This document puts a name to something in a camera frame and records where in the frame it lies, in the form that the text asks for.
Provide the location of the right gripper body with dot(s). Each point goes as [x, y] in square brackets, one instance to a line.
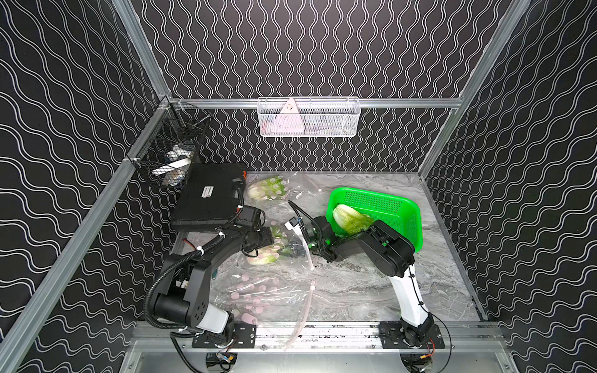
[312, 244]

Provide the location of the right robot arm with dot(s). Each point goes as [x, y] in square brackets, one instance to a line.
[393, 255]

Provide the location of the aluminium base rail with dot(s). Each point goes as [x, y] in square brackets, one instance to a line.
[358, 337]

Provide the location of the chinese cabbage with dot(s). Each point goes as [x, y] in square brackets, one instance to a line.
[284, 246]
[350, 220]

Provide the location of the black wire wall basket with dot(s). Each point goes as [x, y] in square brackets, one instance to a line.
[180, 124]

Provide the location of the pink triangular card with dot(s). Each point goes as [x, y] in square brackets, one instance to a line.
[289, 120]

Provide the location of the black tool case orange latches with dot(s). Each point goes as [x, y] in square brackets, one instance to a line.
[210, 196]

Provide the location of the green perforated plastic basket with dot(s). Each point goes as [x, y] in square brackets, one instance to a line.
[400, 213]

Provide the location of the zip-top bag with cabbage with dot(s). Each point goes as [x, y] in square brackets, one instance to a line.
[303, 257]
[276, 306]
[282, 187]

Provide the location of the white wire wall basket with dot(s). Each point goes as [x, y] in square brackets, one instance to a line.
[323, 117]

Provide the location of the white items in black basket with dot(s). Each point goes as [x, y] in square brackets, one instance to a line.
[177, 163]

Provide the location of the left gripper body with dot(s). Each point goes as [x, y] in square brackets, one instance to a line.
[274, 238]

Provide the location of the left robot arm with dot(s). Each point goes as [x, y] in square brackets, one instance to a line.
[180, 296]

